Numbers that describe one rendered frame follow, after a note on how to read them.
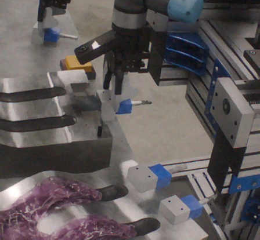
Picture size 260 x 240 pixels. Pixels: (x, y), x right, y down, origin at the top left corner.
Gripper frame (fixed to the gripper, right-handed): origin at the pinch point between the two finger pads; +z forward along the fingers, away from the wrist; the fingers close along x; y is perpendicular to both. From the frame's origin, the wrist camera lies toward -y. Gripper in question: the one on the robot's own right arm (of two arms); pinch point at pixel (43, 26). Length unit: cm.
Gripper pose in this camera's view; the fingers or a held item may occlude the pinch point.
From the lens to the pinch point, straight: 178.0
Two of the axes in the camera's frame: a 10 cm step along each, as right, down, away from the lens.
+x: 1.7, -5.6, 8.1
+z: -1.2, 8.0, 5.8
